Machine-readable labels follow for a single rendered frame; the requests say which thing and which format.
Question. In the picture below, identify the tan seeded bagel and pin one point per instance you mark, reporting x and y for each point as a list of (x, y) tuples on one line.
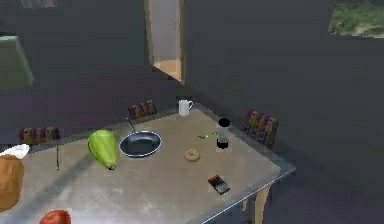
[(192, 155)]

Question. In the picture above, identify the white mug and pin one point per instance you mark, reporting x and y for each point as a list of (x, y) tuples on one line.
[(184, 107)]

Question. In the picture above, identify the small green herb sprig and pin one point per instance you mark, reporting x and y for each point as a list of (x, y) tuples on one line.
[(203, 136)]

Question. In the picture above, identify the black and clear pepper grinder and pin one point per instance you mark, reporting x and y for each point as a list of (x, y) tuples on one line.
[(223, 135)]

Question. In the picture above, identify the black frying pan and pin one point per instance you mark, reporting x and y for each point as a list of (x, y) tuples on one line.
[(140, 144)]

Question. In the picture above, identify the black remote control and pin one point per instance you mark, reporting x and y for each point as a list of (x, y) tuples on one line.
[(219, 184)]

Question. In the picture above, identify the grey wooden dining table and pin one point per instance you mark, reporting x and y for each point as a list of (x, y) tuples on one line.
[(160, 190)]

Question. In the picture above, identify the green papaya fruit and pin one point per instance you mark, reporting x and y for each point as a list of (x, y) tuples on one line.
[(103, 148)]

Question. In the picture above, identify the thin grey knife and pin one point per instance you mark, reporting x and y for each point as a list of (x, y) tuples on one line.
[(57, 156)]

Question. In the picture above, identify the red apple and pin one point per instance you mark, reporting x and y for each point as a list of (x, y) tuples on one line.
[(56, 217)]

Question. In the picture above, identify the pale green cabinet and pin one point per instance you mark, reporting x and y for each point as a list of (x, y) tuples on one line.
[(13, 63)]

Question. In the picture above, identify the window with green view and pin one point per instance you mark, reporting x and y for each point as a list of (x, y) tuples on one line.
[(357, 18)]

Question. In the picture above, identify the wooden door frame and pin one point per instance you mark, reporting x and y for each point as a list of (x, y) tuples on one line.
[(165, 38)]

